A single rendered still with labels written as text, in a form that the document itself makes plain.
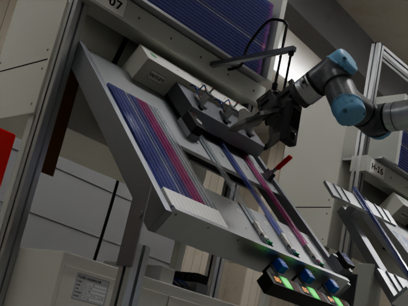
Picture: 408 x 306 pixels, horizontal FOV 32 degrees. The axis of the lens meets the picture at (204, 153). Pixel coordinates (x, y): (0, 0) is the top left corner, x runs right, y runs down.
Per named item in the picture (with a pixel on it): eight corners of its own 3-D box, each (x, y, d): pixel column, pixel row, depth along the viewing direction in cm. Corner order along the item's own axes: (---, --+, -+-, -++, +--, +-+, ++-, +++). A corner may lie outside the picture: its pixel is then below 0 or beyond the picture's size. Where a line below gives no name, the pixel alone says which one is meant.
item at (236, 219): (336, 289, 192) (343, 281, 191) (159, 220, 149) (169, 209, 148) (302, 240, 206) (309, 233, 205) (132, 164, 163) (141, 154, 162)
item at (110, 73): (269, 206, 219) (280, 193, 218) (104, 127, 176) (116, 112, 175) (226, 142, 242) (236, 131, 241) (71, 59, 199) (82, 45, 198)
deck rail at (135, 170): (154, 232, 149) (172, 212, 147) (147, 230, 148) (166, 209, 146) (71, 59, 199) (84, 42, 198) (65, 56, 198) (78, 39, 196)
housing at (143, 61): (229, 152, 240) (257, 121, 236) (119, 94, 208) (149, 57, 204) (220, 138, 245) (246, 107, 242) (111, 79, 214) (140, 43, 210)
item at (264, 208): (295, 258, 182) (299, 254, 182) (292, 257, 181) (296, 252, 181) (218, 141, 218) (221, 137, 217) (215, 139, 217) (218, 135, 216)
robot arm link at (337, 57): (346, 64, 172) (336, 40, 177) (311, 90, 177) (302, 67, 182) (364, 78, 177) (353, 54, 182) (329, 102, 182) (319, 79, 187)
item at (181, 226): (331, 299, 192) (350, 281, 190) (154, 233, 149) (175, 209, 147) (329, 295, 193) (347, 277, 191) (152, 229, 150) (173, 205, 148)
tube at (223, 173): (269, 247, 175) (272, 243, 174) (265, 245, 174) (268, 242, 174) (193, 127, 210) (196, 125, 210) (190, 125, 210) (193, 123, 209)
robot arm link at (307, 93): (328, 100, 182) (309, 87, 177) (314, 110, 185) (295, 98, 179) (319, 79, 187) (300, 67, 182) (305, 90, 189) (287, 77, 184)
